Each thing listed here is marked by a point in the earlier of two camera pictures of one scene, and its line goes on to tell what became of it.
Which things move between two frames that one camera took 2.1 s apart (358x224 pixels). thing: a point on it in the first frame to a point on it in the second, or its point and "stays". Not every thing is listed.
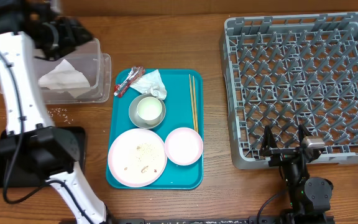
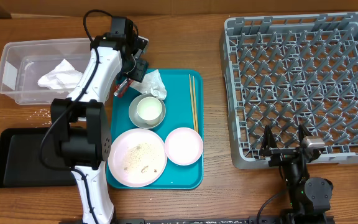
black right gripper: [279, 155] stays
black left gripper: [74, 37] to [140, 70]
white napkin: [151, 83] stays
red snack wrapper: [137, 72] stays
